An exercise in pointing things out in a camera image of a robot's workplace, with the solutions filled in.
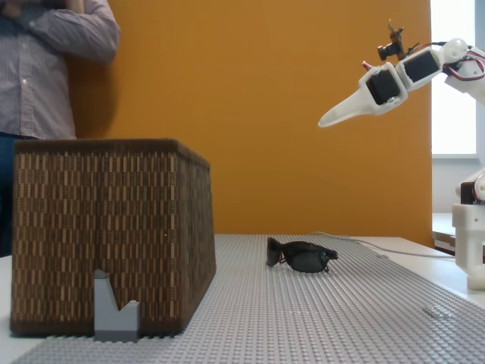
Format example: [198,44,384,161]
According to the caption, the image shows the black sunglasses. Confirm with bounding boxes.
[266,237,340,275]

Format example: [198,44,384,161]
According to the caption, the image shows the brown woven bin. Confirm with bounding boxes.
[8,138,217,339]

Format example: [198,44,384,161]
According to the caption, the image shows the orange partition panel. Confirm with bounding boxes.
[67,0,435,247]

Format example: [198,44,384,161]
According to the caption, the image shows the small clear plastic piece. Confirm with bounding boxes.
[422,305,452,319]

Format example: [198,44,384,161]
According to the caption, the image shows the grey studded baseplate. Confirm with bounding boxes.
[11,233,485,364]

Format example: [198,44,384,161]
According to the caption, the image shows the person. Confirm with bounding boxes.
[0,0,122,259]

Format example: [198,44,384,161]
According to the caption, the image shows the small black gripper camera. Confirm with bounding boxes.
[376,20,421,62]

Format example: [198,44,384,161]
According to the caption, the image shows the red white servo cable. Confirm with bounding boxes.
[439,39,485,83]

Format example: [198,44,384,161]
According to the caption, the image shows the white table cable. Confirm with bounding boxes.
[310,231,455,259]

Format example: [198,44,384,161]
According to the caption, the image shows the grey brick bracket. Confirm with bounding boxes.
[93,268,139,343]

